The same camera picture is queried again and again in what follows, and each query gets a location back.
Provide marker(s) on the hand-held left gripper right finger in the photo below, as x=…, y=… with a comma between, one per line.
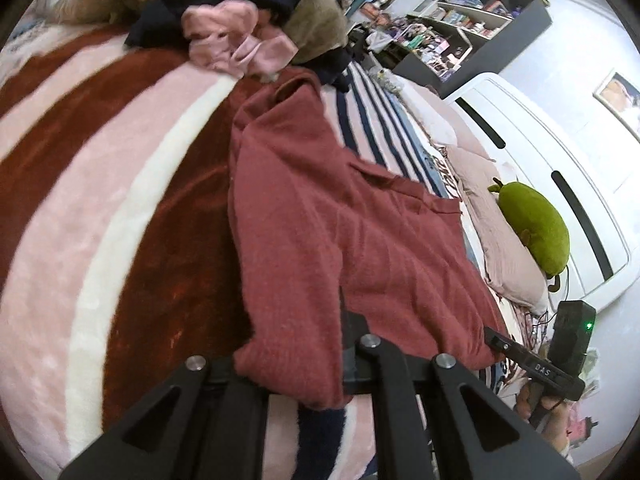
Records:
x=385, y=385

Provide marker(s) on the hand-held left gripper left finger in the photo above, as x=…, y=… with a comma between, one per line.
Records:
x=210, y=410

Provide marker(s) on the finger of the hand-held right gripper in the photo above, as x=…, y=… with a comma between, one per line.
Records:
x=502, y=345

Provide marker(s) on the red knit sweater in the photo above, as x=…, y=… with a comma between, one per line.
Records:
x=325, y=235

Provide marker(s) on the pile of dark clothes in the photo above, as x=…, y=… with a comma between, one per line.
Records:
x=359, y=42

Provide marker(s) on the person's right hand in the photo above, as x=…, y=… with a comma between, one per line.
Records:
x=555, y=412

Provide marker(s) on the green plush toy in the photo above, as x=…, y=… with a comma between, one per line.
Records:
x=537, y=225

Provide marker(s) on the white bed headboard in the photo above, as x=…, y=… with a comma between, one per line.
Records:
x=540, y=135

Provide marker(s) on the striped fleece blanket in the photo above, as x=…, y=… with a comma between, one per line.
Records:
x=100, y=210

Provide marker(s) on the clear plastic bag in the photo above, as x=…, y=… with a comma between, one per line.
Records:
x=386, y=80

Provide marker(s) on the dark grey bookshelf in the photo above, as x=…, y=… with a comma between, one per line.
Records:
x=520, y=30

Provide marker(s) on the mannequin head with wig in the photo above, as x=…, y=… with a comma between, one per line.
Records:
x=381, y=2

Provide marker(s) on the olive brown garment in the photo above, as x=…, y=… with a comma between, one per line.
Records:
x=320, y=20

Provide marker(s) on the pink crumpled garment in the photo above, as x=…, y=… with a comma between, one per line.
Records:
x=230, y=35

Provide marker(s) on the navy garment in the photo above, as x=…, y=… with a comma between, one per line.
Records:
x=165, y=15

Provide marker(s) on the framed wall picture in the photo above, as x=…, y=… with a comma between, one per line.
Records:
x=620, y=97

